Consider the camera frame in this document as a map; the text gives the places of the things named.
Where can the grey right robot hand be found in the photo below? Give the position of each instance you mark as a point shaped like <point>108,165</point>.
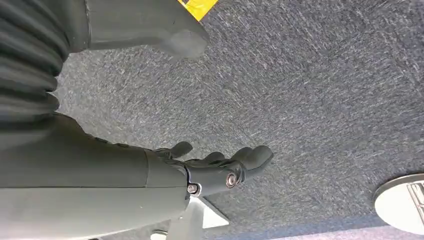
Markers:
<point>99,185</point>

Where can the white chair leg base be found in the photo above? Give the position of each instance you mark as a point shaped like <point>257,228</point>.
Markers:
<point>195,222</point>

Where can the yellow sheet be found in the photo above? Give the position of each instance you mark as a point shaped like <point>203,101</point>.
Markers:
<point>198,7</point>

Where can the white round base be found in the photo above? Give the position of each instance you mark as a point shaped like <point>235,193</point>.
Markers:
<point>400,205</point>

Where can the ribbed grey right robot arm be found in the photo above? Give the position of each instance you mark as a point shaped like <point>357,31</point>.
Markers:
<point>26,66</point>

